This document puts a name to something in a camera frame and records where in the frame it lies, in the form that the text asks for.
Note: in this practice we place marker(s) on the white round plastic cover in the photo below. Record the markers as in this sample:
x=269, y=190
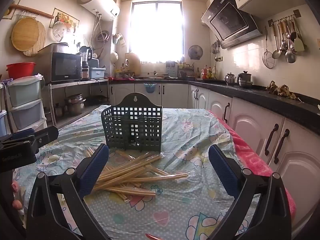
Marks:
x=58, y=31

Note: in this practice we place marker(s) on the pile of bamboo chopsticks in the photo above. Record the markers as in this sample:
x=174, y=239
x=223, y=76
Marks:
x=130, y=170

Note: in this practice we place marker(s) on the large steel ladle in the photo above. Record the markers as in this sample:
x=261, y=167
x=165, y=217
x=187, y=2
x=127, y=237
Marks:
x=290, y=58

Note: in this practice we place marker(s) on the pile of ginger roots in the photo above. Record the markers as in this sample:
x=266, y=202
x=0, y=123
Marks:
x=281, y=90

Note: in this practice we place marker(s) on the woven bamboo tray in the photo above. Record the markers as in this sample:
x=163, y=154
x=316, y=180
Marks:
x=42, y=40
x=25, y=33

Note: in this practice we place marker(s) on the wall utensil rail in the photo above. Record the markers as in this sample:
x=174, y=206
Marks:
x=296, y=13

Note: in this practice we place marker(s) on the red plastic item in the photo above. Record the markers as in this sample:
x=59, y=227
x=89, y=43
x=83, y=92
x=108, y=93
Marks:
x=153, y=236

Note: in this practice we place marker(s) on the small hanging kitchen tools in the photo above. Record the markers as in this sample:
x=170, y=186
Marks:
x=215, y=48

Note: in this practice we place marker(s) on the row of condiment bottles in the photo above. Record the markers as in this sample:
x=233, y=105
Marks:
x=205, y=73

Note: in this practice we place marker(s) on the blender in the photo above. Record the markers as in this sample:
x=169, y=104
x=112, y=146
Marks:
x=86, y=60

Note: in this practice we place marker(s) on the stone kitchen shelf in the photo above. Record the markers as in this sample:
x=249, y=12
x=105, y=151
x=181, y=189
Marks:
x=75, y=82

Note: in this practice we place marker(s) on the stacked steel pots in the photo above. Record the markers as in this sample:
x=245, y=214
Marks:
x=75, y=105

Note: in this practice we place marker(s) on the dark green plastic utensil basket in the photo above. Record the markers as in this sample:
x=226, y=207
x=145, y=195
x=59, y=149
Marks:
x=145, y=103

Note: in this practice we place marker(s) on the grey metal pan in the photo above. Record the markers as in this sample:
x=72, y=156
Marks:
x=53, y=47

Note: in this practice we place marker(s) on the grey small appliance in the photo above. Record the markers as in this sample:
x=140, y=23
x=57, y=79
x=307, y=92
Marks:
x=94, y=62

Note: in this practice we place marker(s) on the blue plastic box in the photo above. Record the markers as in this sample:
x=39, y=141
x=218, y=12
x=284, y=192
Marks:
x=97, y=73

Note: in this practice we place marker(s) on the wooden cutting board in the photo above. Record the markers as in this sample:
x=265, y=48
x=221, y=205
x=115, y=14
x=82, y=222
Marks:
x=133, y=63

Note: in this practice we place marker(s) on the red plastic basin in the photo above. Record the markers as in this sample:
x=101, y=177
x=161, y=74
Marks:
x=21, y=70

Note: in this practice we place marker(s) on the black wok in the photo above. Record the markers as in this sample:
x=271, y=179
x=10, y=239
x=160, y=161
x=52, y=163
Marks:
x=96, y=98

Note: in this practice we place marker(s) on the steel spoon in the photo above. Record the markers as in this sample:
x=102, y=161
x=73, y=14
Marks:
x=283, y=48

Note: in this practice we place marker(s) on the white water heater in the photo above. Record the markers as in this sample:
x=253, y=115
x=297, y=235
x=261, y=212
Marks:
x=100, y=0

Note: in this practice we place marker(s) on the blue hanging bin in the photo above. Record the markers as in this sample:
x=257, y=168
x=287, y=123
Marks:
x=150, y=88

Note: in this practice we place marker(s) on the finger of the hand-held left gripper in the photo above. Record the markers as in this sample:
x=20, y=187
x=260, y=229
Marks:
x=47, y=135
x=20, y=135

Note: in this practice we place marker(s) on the black range hood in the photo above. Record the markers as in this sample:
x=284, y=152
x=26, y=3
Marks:
x=230, y=20

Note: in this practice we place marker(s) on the wooden rolling pin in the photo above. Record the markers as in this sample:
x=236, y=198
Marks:
x=32, y=11

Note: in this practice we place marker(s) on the plastic drawer unit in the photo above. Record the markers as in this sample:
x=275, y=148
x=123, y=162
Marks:
x=25, y=92

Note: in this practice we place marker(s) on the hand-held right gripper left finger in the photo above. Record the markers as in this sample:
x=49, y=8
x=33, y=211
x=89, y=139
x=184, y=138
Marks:
x=96, y=165

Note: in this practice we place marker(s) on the kitchen window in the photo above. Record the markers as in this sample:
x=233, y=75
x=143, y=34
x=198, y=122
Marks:
x=157, y=30

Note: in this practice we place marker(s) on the cartoon printed tablecloth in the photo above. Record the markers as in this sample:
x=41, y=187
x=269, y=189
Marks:
x=187, y=205

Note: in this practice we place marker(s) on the fruit wall picture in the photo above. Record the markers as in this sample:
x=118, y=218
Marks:
x=65, y=17

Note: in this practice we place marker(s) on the black kitchen countertop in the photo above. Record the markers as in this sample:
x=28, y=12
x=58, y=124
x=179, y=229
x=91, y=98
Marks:
x=250, y=93

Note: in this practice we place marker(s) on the pale green spatula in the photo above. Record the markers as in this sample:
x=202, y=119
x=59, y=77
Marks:
x=299, y=45

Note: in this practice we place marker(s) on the white round container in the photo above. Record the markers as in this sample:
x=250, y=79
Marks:
x=114, y=58

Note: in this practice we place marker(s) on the black microwave oven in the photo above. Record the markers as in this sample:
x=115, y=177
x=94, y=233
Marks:
x=65, y=66

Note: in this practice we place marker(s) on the small steel teapot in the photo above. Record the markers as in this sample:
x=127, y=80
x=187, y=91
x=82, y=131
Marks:
x=230, y=79

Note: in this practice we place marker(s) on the small wall fan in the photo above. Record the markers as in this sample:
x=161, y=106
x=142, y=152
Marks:
x=195, y=52

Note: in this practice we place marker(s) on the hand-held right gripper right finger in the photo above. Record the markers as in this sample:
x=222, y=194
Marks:
x=222, y=170

